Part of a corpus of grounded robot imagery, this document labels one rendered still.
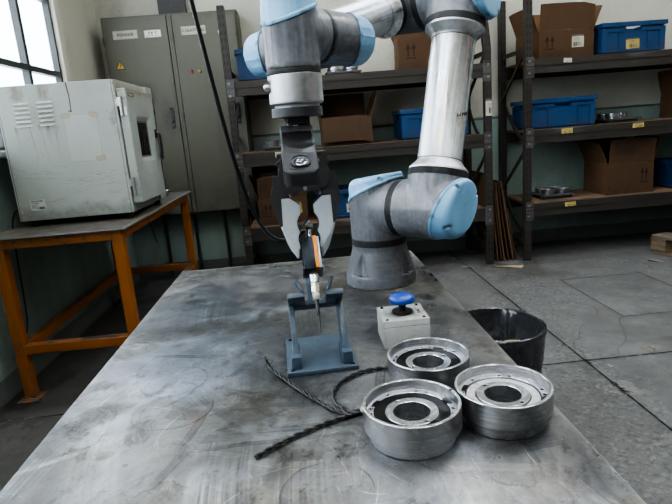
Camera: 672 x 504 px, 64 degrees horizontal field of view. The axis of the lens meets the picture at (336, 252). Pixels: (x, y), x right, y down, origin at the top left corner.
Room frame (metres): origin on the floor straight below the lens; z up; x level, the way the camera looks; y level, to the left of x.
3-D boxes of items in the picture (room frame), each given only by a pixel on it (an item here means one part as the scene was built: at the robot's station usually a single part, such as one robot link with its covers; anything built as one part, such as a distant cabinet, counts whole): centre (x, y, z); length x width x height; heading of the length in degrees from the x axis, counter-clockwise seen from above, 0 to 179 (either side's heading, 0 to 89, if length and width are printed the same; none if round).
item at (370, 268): (1.13, -0.09, 0.85); 0.15 x 0.15 x 0.10
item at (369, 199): (1.12, -0.10, 0.97); 0.13 x 0.12 x 0.14; 49
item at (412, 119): (4.29, -0.80, 1.11); 0.52 x 0.38 x 0.22; 93
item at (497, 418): (0.54, -0.17, 0.82); 0.10 x 0.10 x 0.04
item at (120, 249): (3.05, 1.26, 0.39); 1.50 x 0.62 x 0.78; 3
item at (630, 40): (4.36, -2.30, 1.61); 0.52 x 0.38 x 0.22; 96
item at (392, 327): (0.79, -0.10, 0.82); 0.08 x 0.07 x 0.05; 3
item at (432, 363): (0.64, -0.11, 0.82); 0.10 x 0.10 x 0.04
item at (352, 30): (0.87, -0.02, 1.26); 0.11 x 0.11 x 0.08; 49
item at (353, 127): (4.24, -0.14, 1.19); 0.52 x 0.42 x 0.38; 93
